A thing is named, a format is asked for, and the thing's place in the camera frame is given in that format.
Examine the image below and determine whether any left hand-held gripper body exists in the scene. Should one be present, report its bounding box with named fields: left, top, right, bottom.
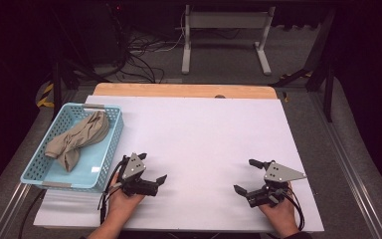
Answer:
left=116, top=152, right=160, bottom=197

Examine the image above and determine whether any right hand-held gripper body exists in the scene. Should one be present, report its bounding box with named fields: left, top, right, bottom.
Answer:
left=245, top=159, right=308, bottom=209

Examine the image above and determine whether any light blue plastic basket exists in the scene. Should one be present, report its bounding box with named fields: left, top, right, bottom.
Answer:
left=20, top=102, right=125, bottom=193

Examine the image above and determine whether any beige cloth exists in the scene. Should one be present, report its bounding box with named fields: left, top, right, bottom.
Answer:
left=44, top=110, right=110, bottom=173

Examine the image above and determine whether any person's right hand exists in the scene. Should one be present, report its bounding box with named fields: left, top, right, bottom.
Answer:
left=258, top=181, right=300, bottom=235

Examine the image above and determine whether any person's left hand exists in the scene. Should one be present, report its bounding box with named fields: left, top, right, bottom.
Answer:
left=106, top=172, right=146, bottom=227

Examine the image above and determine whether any wooden table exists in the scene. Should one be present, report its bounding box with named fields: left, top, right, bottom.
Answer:
left=92, top=82, right=279, bottom=101

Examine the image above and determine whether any black metal stand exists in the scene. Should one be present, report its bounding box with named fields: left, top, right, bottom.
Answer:
left=50, top=58, right=98, bottom=121
left=272, top=6, right=336, bottom=123

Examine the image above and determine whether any yellow black hazard tape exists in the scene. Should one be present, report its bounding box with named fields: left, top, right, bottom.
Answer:
left=35, top=82, right=56, bottom=110
left=278, top=70, right=314, bottom=82

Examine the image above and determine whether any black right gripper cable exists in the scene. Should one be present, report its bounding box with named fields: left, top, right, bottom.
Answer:
left=284, top=185, right=306, bottom=232

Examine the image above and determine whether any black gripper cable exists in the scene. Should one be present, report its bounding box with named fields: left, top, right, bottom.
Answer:
left=97, top=154, right=129, bottom=225
left=284, top=185, right=306, bottom=232

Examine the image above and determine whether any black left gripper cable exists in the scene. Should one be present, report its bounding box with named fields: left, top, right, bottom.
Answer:
left=97, top=154, right=129, bottom=225

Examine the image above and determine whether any silver metal floor rail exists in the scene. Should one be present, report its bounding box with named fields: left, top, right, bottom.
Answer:
left=309, top=91, right=382, bottom=239
left=0, top=181, right=33, bottom=239

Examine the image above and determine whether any tangle of black floor cables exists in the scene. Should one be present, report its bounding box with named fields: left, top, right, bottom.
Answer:
left=110, top=31, right=167, bottom=85

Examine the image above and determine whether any black floor cable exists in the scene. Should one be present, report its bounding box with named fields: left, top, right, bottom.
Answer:
left=17, top=188, right=47, bottom=239

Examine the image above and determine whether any white metal table frame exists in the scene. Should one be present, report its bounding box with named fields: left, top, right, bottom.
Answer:
left=180, top=4, right=277, bottom=77

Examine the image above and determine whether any white floor cable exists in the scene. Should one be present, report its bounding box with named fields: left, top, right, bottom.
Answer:
left=128, top=11, right=186, bottom=54

